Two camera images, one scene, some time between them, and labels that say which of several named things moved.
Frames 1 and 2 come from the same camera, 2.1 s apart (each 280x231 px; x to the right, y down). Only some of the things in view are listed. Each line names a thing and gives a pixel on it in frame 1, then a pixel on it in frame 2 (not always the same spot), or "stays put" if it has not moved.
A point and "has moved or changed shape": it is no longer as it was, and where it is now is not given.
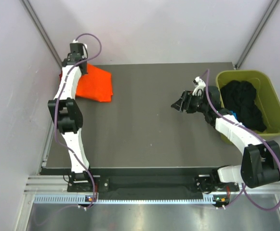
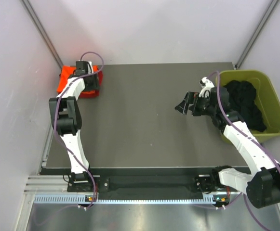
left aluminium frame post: [43, 32] stays put
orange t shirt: [96, 85] has moved or changed shape
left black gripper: [84, 70] → [95, 85]
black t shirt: [238, 97] stays put
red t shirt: [60, 75] → [93, 94]
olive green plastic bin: [269, 106] stays put
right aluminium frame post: [264, 20] stays put
